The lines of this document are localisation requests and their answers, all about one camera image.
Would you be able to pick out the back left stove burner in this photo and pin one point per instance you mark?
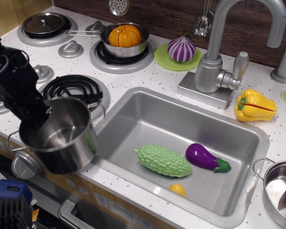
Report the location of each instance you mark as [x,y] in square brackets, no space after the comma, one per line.
[50,39]

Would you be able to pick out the back right coil burner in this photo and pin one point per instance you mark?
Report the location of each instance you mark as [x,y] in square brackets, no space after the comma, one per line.
[105,62]

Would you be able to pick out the purple toy eggplant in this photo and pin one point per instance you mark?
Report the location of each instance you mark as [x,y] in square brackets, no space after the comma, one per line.
[197,155]

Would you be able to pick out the hanging clear spoon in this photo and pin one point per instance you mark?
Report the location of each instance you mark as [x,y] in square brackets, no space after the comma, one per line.
[204,20]

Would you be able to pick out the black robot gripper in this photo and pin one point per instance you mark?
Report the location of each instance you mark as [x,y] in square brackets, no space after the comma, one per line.
[18,88]

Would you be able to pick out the silver toy faucet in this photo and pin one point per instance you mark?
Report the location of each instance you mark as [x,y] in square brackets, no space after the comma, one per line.
[211,84]

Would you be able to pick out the silver oven door handle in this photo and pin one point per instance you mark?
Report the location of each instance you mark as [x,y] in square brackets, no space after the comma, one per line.
[74,216]

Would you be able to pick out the steel pot at right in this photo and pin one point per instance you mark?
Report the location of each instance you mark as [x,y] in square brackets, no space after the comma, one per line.
[274,189]

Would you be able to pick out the purple white toy onion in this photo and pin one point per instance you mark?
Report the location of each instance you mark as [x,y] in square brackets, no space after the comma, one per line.
[181,49]

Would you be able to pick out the hanging perforated ladle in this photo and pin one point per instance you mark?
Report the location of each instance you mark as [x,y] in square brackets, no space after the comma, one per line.
[119,7]

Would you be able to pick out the silver stove knob centre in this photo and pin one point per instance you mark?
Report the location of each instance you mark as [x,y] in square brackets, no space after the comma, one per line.
[70,50]

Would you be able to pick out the light green plate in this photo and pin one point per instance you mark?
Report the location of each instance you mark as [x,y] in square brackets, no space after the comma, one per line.
[163,59]

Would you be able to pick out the small steel saucepan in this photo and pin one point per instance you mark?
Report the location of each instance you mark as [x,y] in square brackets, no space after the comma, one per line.
[118,51]

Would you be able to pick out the large steel stock pot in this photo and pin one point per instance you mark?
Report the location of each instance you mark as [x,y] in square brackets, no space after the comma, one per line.
[66,142]

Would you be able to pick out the silver oven dial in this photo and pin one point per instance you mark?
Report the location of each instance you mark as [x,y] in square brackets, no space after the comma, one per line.
[25,167]

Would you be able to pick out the yellow toy bell pepper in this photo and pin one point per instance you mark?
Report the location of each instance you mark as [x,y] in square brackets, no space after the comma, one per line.
[253,106]

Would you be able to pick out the steel pot lid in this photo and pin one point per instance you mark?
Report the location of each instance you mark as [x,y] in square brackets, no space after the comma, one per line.
[44,23]

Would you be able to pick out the orange toy pumpkin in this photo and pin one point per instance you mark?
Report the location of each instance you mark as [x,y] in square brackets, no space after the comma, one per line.
[125,36]

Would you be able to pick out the green toy bitter gourd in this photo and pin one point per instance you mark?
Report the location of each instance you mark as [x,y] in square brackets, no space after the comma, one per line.
[163,161]

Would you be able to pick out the silver stove knob back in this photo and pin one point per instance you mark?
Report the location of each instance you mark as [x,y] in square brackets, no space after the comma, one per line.
[95,28]

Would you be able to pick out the grey sink basin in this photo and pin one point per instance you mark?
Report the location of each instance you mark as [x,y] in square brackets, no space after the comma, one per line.
[143,116]

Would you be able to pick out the blue black clamp device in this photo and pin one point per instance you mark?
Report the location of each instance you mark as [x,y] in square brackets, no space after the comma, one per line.
[15,210]

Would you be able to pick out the yellow toy corn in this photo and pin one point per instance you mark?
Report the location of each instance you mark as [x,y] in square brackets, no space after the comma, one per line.
[178,189]

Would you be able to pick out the silver stove knob left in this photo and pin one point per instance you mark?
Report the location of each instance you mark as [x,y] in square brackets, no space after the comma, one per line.
[45,73]

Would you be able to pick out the front black coil burner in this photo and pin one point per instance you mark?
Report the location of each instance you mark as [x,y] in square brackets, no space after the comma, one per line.
[85,88]

